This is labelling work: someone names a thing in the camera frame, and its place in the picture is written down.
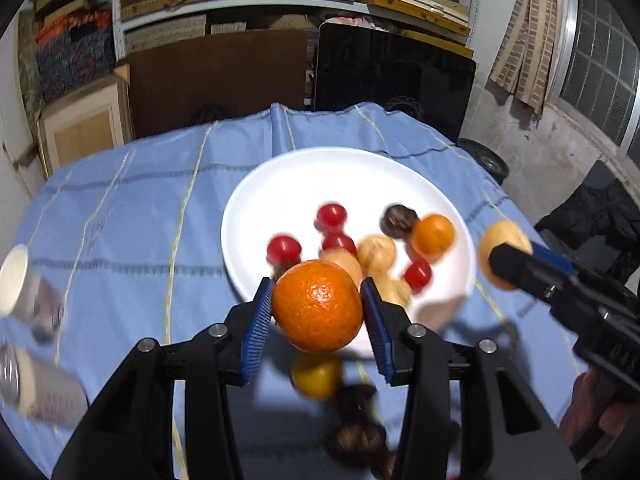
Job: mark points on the dark brown wrinkled fruit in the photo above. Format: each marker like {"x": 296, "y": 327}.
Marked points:
{"x": 357, "y": 440}
{"x": 357, "y": 396}
{"x": 398, "y": 220}

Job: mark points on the brown board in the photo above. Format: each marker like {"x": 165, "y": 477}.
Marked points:
{"x": 215, "y": 80}

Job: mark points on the stack of patterned fabric boxes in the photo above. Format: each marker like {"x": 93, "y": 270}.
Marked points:
{"x": 75, "y": 55}

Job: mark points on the white drink can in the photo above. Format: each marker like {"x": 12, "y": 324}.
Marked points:
{"x": 45, "y": 390}

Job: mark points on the blue striped tablecloth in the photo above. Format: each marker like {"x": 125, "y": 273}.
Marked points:
{"x": 125, "y": 240}

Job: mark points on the white paper cup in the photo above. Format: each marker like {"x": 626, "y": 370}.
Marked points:
{"x": 17, "y": 280}

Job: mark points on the wooden picture frame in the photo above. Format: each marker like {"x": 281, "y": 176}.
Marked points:
{"x": 80, "y": 130}

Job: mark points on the black wheel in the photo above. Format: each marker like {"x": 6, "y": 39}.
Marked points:
{"x": 487, "y": 162}

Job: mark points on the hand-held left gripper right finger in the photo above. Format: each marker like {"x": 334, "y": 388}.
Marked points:
{"x": 377, "y": 330}

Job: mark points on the window with metal grille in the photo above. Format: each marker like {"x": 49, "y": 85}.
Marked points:
{"x": 600, "y": 60}

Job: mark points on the brick patterned hanging sheet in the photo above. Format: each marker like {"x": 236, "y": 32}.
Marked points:
{"x": 530, "y": 35}

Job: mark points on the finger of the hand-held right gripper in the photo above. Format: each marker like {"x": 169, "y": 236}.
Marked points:
{"x": 520, "y": 265}
{"x": 550, "y": 256}

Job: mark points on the orange mandarin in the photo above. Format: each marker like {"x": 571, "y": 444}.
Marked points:
{"x": 317, "y": 305}
{"x": 433, "y": 234}

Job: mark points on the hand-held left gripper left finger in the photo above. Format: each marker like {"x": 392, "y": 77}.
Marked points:
{"x": 257, "y": 330}

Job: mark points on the black jacket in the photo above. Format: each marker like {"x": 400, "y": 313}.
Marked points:
{"x": 600, "y": 210}

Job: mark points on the pale yellow round fruit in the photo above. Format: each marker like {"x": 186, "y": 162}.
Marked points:
{"x": 395, "y": 292}
{"x": 376, "y": 252}
{"x": 492, "y": 240}
{"x": 347, "y": 260}

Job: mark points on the black panel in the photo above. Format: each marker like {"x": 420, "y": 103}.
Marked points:
{"x": 395, "y": 70}

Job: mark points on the white metal shelf rack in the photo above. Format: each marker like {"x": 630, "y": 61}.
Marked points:
{"x": 117, "y": 0}

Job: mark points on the person's right hand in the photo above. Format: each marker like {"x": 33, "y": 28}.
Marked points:
{"x": 585, "y": 410}

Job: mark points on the white oval plate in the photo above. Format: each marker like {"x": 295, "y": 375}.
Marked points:
{"x": 280, "y": 195}

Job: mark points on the yellow orange tomato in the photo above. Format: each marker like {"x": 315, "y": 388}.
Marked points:
{"x": 317, "y": 377}

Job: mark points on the red cherry tomato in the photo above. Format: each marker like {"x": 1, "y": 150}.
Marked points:
{"x": 339, "y": 242}
{"x": 284, "y": 250}
{"x": 331, "y": 216}
{"x": 417, "y": 275}

